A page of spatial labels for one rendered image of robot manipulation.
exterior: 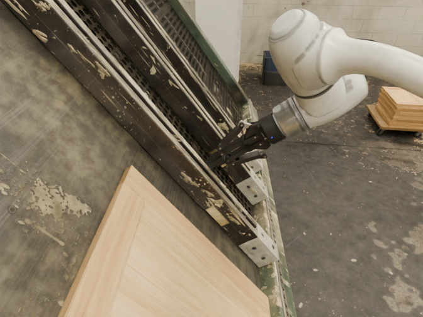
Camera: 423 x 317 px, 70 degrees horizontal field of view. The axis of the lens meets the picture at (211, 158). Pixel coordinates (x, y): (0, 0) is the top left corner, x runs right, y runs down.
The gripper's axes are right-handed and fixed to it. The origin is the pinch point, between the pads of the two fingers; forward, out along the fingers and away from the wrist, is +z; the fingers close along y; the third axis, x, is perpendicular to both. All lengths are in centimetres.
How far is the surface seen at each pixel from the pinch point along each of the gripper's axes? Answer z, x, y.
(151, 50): 1.4, -21.4, 30.2
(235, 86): 5, -116, -25
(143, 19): 3, -40, 38
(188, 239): 6.5, 23.3, -1.3
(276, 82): -1, -386, -146
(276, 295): 4.1, 18.1, -38.0
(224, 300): 6.9, 30.0, -15.8
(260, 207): 5.3, -18.4, -38.0
